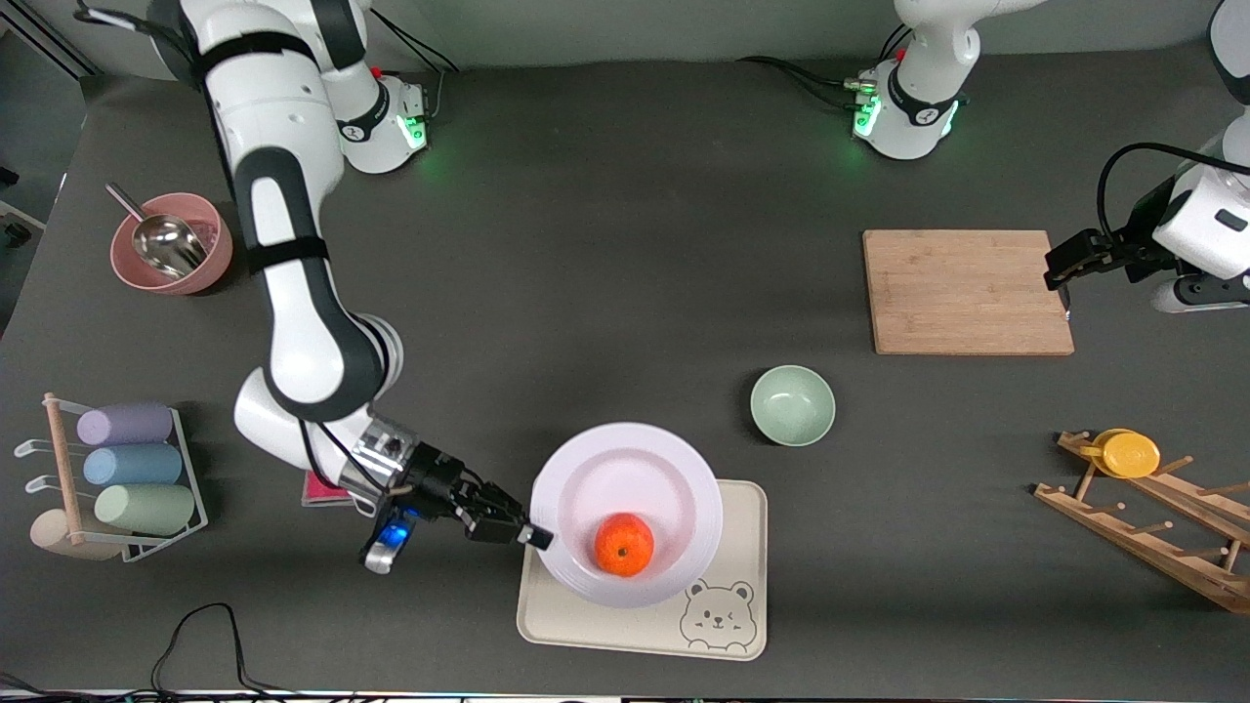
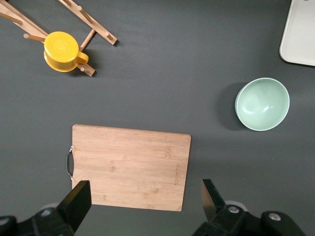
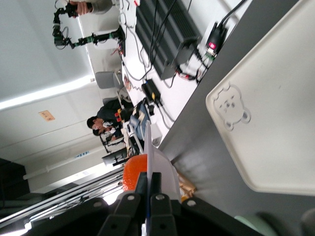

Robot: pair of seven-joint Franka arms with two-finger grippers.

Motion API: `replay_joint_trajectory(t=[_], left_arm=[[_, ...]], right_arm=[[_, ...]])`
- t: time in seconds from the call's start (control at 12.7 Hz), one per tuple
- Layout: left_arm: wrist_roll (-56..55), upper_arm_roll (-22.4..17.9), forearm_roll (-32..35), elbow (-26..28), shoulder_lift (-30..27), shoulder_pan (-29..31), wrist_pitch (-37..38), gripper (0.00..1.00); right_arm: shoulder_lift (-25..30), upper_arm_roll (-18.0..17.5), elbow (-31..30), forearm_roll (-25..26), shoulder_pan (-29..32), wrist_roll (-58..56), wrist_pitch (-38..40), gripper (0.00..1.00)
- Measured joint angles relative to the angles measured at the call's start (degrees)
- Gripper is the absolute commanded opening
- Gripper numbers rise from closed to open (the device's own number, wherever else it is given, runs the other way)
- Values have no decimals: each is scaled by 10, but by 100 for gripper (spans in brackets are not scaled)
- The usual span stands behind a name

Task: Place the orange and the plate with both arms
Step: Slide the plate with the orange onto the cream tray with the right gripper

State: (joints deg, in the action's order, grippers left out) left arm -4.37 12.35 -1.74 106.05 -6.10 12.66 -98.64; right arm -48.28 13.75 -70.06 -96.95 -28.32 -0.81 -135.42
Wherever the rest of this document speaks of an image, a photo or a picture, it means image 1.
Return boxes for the black right base cables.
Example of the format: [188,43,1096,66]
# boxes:
[371,10,465,74]

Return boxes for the green cup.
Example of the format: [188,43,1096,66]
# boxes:
[94,483,196,536]

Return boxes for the beige cup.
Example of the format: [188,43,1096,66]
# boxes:
[29,510,123,562]

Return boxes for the pink folded cloth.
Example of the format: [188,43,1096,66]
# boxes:
[301,469,360,509]

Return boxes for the black left base cables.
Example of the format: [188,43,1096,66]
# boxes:
[737,54,880,108]

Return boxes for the beige bear print tray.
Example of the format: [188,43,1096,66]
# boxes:
[516,478,769,662]

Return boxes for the purple cup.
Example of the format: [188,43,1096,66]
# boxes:
[76,402,175,446]

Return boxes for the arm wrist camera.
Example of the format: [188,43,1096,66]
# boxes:
[1150,275,1250,314]
[359,503,419,576]

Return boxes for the black base cables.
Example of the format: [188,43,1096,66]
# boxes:
[737,54,880,108]
[371,10,465,74]

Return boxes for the orange fruit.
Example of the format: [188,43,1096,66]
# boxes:
[595,513,656,577]

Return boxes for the black table edge cable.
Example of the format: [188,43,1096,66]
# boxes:
[0,602,323,703]

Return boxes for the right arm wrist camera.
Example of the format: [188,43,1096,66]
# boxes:
[359,503,419,576]

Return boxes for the white round plate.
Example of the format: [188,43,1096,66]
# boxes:
[531,422,725,610]

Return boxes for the wooden mug rack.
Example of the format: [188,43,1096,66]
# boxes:
[1033,431,1250,615]

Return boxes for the pale green bowl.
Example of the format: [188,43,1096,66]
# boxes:
[750,365,837,448]

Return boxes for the white wire cup rack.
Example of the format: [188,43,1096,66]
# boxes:
[14,392,209,563]

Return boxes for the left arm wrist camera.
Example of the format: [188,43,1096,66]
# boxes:
[1150,275,1250,314]

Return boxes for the blue cup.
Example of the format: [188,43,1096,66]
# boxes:
[83,444,185,487]

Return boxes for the metal scoop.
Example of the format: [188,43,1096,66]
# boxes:
[105,183,209,279]

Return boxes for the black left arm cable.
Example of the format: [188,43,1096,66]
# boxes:
[1097,143,1250,240]

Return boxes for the wooden cutting board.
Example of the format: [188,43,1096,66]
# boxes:
[862,229,1075,356]

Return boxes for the pink bowl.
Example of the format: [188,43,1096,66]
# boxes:
[109,192,234,296]

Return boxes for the yellow mug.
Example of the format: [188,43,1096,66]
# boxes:
[1079,429,1162,479]

